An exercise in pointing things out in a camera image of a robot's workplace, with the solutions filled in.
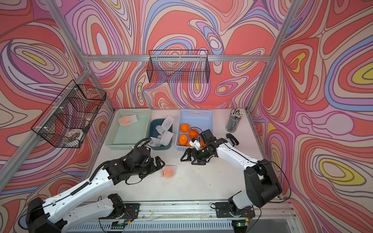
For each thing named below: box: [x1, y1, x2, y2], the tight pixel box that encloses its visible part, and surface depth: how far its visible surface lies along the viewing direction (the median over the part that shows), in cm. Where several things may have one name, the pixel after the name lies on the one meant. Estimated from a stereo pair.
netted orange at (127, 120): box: [118, 114, 138, 126], surface depth 109 cm
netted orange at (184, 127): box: [179, 123, 190, 133], surface depth 104 cm
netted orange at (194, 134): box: [188, 129, 200, 140], surface depth 101 cm
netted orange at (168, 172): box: [162, 166, 174, 178], surface depth 82 cm
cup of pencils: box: [225, 107, 244, 134], surface depth 98 cm
